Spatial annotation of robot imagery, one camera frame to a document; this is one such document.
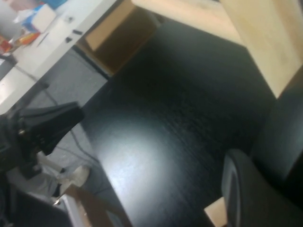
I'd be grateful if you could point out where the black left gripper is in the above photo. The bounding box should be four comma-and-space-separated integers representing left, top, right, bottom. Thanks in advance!
18, 101, 85, 156

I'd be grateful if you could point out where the black over-ear headphones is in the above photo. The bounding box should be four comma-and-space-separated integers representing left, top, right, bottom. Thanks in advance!
250, 77, 303, 204

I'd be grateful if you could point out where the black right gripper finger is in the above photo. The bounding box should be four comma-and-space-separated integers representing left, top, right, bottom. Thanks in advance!
222, 148, 303, 227

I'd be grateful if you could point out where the open cardboard box white liner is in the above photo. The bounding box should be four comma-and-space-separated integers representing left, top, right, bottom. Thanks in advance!
51, 183, 133, 227

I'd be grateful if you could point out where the white desk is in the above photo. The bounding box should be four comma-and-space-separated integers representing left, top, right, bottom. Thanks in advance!
0, 0, 125, 108

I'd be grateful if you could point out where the wooden peg headphone stand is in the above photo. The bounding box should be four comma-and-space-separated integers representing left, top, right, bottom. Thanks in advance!
131, 0, 303, 227

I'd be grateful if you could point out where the white carton box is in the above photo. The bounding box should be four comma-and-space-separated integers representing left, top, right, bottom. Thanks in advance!
31, 4, 57, 32

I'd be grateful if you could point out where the brown cardboard box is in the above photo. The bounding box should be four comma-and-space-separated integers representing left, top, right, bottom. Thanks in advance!
84, 0, 158, 74

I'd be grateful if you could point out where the orange snack packet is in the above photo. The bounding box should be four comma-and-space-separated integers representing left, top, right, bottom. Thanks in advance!
18, 31, 41, 46

